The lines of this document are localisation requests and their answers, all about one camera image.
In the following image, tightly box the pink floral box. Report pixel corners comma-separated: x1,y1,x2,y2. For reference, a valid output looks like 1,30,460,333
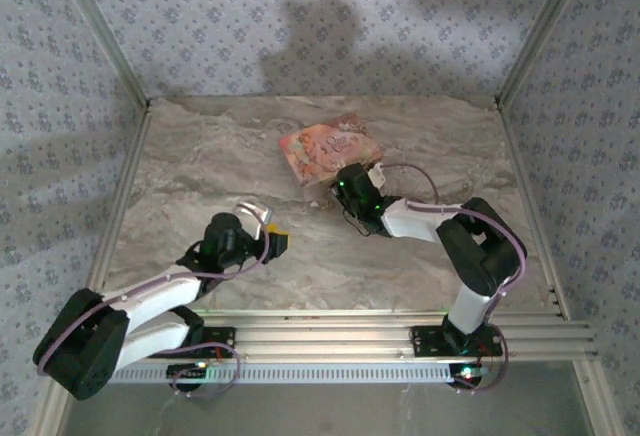
278,111,385,188

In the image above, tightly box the left controller board with LED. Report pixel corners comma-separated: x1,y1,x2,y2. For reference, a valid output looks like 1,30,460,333
166,361,211,381

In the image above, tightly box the controller board with led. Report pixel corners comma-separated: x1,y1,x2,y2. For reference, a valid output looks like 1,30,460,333
448,363,490,388
166,361,211,381

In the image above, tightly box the right controller board with LED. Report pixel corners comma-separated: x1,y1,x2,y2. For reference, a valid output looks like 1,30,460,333
448,363,490,388

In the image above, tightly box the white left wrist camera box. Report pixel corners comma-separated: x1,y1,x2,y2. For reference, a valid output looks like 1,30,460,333
235,201,275,242

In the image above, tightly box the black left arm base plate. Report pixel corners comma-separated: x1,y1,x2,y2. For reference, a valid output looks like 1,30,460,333
147,324,237,360

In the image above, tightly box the aluminium mounting rail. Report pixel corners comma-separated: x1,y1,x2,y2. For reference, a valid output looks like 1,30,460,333
194,309,599,361

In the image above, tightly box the aluminium table side rail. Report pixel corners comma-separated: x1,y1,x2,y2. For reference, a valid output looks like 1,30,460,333
494,100,626,436
27,100,154,436

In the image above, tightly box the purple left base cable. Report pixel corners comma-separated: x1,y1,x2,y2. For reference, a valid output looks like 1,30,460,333
169,343,242,400

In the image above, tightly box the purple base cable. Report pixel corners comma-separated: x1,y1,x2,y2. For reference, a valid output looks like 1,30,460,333
169,343,242,400
457,334,510,393

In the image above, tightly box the white slotted cable duct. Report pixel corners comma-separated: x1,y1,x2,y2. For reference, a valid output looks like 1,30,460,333
107,361,484,386

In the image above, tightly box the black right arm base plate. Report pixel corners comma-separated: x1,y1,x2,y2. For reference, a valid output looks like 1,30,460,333
408,324,506,358

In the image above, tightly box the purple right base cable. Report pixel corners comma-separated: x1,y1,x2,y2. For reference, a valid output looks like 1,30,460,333
457,334,510,393

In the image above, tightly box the aluminium frame corner post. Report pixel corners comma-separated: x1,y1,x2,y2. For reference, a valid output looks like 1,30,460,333
52,0,154,107
494,0,596,107

